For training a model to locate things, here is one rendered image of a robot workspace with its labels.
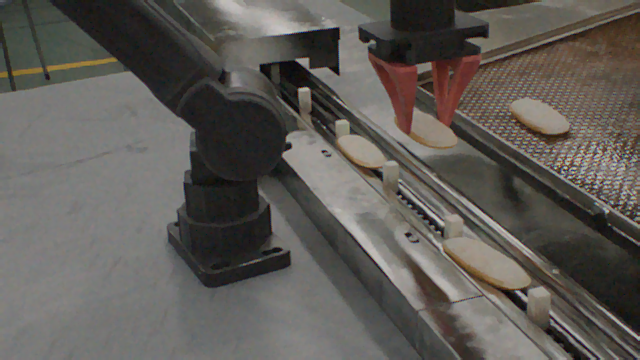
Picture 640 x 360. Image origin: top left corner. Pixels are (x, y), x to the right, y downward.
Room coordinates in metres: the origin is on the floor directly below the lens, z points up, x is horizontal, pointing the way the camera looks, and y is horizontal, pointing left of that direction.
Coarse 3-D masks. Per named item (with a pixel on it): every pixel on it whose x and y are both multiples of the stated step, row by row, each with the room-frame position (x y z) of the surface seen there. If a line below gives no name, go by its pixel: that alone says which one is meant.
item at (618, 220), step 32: (544, 32) 1.10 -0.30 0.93; (576, 32) 1.10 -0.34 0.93; (608, 32) 1.08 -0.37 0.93; (480, 64) 1.06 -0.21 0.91; (544, 64) 1.02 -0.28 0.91; (608, 64) 0.98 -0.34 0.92; (416, 96) 1.01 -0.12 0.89; (480, 96) 0.96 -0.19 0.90; (512, 96) 0.95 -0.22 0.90; (544, 96) 0.93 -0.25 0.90; (576, 96) 0.91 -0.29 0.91; (608, 96) 0.89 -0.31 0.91; (480, 128) 0.85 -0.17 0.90; (512, 128) 0.87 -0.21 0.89; (544, 160) 0.78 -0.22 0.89; (576, 160) 0.77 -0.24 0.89; (576, 192) 0.69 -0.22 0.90; (608, 192) 0.70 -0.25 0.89
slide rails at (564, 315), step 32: (288, 96) 1.14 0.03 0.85; (320, 96) 1.13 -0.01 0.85; (320, 128) 1.01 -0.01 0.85; (352, 128) 1.01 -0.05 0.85; (384, 192) 0.81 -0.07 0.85; (416, 192) 0.81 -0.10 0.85; (416, 224) 0.74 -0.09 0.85; (544, 288) 0.61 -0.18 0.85; (576, 320) 0.56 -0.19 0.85; (608, 352) 0.52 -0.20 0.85
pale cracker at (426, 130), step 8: (416, 112) 0.81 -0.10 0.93; (416, 120) 0.79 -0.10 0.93; (424, 120) 0.78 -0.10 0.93; (432, 120) 0.79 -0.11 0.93; (416, 128) 0.77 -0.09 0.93; (424, 128) 0.76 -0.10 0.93; (432, 128) 0.76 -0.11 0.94; (440, 128) 0.76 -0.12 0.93; (448, 128) 0.76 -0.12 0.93; (408, 136) 0.77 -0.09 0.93; (416, 136) 0.76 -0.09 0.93; (424, 136) 0.75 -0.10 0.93; (432, 136) 0.75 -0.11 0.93; (440, 136) 0.75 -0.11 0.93; (448, 136) 0.75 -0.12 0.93; (424, 144) 0.74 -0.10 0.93; (432, 144) 0.74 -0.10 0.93; (440, 144) 0.73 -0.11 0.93; (448, 144) 0.73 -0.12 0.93; (456, 144) 0.74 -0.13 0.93
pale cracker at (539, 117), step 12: (516, 108) 0.89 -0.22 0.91; (528, 108) 0.88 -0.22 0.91; (540, 108) 0.87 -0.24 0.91; (528, 120) 0.86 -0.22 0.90; (540, 120) 0.85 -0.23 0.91; (552, 120) 0.84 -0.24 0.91; (564, 120) 0.84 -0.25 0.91; (540, 132) 0.83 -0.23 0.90; (552, 132) 0.83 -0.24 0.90; (564, 132) 0.83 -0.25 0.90
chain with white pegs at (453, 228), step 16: (272, 64) 1.23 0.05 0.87; (304, 96) 1.10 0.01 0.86; (336, 128) 0.98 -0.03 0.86; (384, 176) 0.84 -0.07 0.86; (400, 192) 0.83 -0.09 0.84; (416, 208) 0.79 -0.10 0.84; (432, 224) 0.76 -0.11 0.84; (448, 224) 0.70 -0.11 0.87; (528, 304) 0.58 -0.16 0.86; (544, 304) 0.57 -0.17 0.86; (544, 320) 0.57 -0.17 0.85; (576, 352) 0.54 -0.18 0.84
